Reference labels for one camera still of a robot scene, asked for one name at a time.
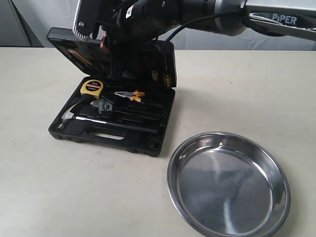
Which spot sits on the yellow black screwdriver left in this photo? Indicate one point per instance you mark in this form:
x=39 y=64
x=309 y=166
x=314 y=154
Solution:
x=154 y=67

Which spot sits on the yellow tape measure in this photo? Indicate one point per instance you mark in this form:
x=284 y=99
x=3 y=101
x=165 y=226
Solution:
x=92 y=87

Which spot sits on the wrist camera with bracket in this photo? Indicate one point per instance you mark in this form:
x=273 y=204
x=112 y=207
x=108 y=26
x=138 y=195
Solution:
x=86 y=25

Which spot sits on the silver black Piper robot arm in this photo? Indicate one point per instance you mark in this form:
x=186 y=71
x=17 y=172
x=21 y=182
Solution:
x=275 y=18

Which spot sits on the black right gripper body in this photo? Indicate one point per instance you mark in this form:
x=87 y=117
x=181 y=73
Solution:
x=132 y=24

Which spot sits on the round stainless steel tray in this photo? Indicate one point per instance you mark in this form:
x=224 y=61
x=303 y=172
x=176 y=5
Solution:
x=225 y=185

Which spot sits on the silver adjustable wrench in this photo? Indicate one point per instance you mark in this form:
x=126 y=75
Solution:
x=102 y=105

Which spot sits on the white backdrop curtain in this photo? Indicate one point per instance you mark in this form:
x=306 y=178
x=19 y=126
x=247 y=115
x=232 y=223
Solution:
x=27 y=22

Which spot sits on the black plastic tool case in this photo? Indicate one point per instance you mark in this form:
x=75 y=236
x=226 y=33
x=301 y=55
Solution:
x=153 y=111

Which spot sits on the claw hammer black handle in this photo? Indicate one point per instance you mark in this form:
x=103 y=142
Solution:
x=68 y=115

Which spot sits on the yellow handled pliers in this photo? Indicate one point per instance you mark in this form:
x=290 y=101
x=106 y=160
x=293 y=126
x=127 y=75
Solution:
x=132 y=96

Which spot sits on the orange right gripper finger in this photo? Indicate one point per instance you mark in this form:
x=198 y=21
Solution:
x=104 y=45

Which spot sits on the yellow utility knife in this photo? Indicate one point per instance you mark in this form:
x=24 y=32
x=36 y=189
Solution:
x=79 y=56

